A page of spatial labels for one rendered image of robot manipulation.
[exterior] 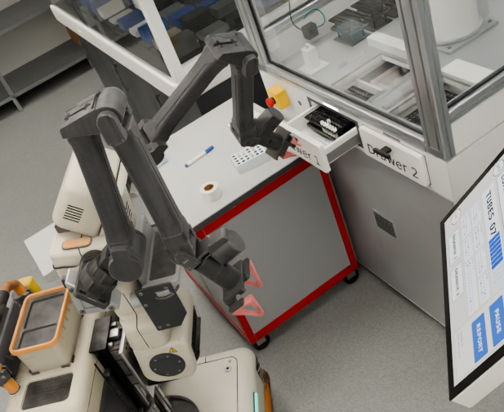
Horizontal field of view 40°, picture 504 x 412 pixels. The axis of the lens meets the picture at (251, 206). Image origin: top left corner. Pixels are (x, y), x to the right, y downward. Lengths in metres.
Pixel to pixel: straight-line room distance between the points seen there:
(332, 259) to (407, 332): 0.41
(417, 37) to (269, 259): 1.18
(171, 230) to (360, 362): 1.43
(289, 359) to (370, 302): 0.41
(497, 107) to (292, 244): 1.01
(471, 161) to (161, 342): 1.02
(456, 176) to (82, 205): 1.04
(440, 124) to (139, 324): 0.98
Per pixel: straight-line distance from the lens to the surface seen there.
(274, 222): 2.62
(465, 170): 2.10
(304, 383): 2.80
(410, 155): 2.12
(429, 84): 1.89
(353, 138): 2.35
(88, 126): 1.39
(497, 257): 1.50
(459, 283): 1.60
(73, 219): 1.74
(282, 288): 2.80
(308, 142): 2.30
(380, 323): 2.90
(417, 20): 1.80
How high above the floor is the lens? 2.19
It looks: 37 degrees down
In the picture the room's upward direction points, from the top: 23 degrees counter-clockwise
